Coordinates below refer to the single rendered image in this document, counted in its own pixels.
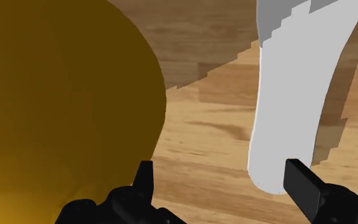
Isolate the large yellow-brown round object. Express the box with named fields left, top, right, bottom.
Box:
left=0, top=0, right=168, bottom=224

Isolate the white curved handle-shaped object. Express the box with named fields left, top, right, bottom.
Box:
left=247, top=0, right=358, bottom=195

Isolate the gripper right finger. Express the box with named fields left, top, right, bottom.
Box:
left=282, top=158, right=358, bottom=224

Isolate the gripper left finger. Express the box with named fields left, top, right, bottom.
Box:
left=53, top=160, right=188, bottom=224

